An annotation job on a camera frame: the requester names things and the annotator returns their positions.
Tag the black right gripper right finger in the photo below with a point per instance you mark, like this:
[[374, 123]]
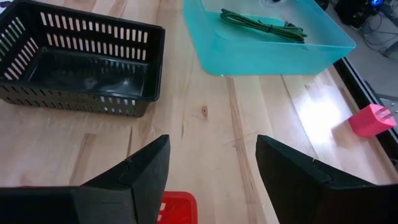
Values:
[[295, 186]]

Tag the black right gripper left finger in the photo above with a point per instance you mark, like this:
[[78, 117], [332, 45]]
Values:
[[136, 186]]

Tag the pink USB wall charger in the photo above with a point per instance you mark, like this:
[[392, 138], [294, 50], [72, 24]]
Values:
[[367, 123]]

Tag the translucent teal plastic bin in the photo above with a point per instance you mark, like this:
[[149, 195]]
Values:
[[264, 59]]

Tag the red slotted plastic basket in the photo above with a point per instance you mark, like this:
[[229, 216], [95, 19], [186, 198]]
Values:
[[178, 208]]

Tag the black slotted plastic basket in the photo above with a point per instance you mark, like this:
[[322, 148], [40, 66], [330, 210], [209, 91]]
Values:
[[77, 74]]

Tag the black computer with blue light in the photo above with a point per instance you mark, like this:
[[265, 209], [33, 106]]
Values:
[[354, 12]]

